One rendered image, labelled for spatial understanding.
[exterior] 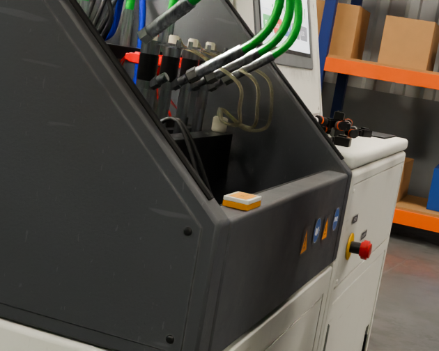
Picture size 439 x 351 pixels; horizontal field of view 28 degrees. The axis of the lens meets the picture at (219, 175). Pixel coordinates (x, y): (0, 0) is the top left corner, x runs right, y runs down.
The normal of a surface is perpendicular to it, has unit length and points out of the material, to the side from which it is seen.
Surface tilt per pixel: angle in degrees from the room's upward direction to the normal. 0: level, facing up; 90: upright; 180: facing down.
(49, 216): 90
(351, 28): 90
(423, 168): 90
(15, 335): 90
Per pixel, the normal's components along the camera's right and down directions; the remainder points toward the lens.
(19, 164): -0.33, 0.07
